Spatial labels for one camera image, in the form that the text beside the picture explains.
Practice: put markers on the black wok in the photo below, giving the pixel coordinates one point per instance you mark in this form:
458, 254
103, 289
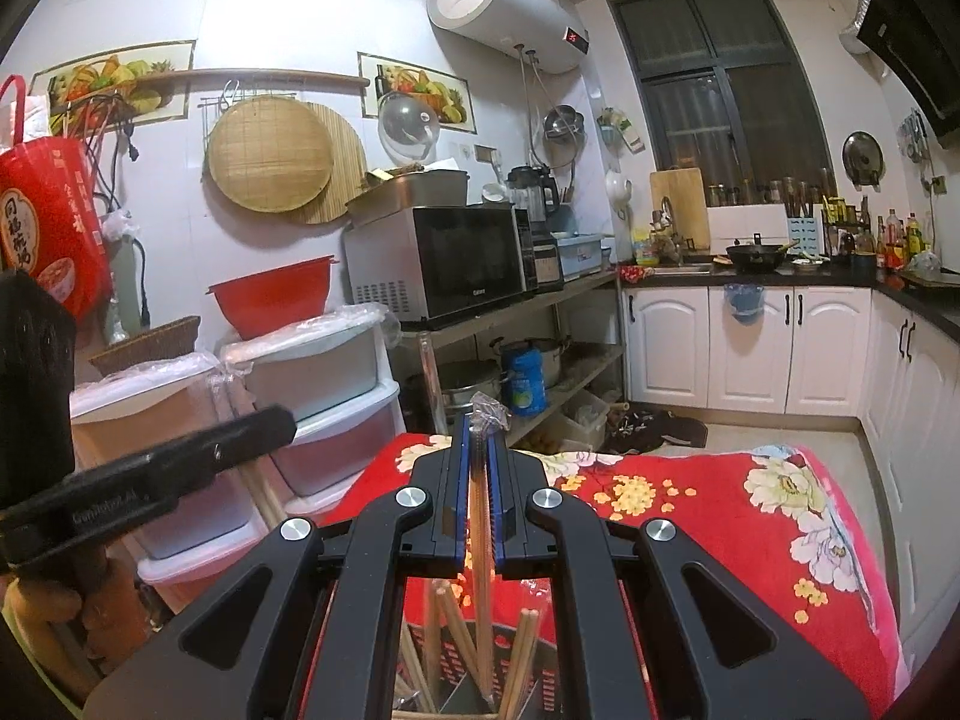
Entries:
757, 259

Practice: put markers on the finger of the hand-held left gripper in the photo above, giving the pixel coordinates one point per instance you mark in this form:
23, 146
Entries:
247, 435

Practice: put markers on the round bamboo tray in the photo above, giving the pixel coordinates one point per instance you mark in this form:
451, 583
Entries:
270, 154

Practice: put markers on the fruit wall poster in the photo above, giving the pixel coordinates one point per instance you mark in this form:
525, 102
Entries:
157, 101
450, 94

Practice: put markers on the red floral blanket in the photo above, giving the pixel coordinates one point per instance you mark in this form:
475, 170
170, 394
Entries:
675, 540

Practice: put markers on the dark window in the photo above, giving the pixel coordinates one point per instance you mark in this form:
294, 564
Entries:
720, 82

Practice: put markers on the black range hood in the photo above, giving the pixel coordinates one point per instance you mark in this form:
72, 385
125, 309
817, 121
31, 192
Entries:
915, 37

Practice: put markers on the large steel pot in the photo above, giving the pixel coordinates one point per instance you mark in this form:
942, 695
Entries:
555, 360

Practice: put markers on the blender jug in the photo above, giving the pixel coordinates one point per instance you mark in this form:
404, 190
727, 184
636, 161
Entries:
532, 195

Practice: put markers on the wooden cutting board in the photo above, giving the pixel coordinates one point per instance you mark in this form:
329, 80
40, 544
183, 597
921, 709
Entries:
686, 199

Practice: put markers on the silver microwave oven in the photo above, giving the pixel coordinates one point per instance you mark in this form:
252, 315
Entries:
450, 262

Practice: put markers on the white water heater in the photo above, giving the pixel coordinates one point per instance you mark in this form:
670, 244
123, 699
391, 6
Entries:
510, 15

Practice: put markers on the white kitchen cabinets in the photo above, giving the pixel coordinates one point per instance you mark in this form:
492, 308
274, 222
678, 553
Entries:
675, 345

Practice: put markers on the round bamboo mat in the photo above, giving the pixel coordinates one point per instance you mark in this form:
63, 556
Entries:
349, 165

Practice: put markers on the white plastic bin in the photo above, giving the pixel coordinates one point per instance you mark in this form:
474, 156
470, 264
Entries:
585, 420

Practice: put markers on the steel faucet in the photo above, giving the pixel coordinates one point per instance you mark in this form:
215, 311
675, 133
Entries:
666, 214

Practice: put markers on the long wooden rolling pin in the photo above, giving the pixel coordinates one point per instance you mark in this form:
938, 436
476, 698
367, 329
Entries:
262, 75

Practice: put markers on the white hanging ladle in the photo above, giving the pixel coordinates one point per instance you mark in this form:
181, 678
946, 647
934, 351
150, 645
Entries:
619, 191

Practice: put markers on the blue knife holder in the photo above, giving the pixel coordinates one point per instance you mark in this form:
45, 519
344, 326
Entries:
804, 236

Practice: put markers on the hanging steel pot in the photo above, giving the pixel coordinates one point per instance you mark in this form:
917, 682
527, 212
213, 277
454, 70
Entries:
562, 131

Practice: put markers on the yellow dish soap bottle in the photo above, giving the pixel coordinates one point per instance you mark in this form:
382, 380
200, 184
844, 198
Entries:
645, 249

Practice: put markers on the row of condiment bottles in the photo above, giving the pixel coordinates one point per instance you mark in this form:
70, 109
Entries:
896, 240

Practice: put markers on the row of glass jars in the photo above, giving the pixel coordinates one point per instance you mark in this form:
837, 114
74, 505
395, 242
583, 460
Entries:
750, 193

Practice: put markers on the dark wall-hung pot lid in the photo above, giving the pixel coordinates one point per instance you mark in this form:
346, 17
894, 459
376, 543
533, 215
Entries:
862, 157

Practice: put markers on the glass pot lid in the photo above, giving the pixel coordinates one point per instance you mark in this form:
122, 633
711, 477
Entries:
409, 127

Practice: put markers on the hanging green packet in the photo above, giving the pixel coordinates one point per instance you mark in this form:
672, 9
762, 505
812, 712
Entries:
621, 131

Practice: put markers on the hanging kitchen utensils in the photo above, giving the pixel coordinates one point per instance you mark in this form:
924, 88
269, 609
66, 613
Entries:
913, 136

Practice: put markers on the person's left hand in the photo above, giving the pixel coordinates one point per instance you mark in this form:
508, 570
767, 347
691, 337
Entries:
112, 607

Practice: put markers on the white plastic drawer unit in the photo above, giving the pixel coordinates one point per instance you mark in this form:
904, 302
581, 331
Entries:
315, 375
135, 405

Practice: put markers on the blue hanging bag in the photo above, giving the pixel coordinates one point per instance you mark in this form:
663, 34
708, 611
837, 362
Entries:
744, 304

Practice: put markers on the red dish cloth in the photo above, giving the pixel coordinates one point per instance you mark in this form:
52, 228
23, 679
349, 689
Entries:
637, 275

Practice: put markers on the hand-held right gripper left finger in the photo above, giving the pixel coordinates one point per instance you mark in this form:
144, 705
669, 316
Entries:
459, 495

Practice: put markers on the chopstick pair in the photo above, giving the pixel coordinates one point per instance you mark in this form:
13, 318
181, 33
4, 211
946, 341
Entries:
454, 622
480, 615
262, 499
412, 667
517, 667

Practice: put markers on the grey plastic utensil basket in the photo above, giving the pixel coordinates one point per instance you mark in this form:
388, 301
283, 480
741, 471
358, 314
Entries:
457, 701

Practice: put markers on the steel baking pan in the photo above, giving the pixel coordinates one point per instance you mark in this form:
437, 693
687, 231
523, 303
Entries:
435, 187

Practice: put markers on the red shopping bag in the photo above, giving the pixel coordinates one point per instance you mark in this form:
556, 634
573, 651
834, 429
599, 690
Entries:
52, 202

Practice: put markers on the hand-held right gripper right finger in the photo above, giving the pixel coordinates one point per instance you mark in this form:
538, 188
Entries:
496, 510

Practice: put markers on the blue plastic jug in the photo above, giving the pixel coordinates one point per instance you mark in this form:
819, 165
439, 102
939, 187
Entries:
525, 386

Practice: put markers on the red plastic basin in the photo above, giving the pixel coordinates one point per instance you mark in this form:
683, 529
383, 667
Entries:
274, 296

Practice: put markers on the wicker tray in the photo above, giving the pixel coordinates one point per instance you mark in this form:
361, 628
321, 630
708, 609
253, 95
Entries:
146, 349

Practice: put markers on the lidded steel pot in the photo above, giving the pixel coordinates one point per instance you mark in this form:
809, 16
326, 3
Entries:
469, 382

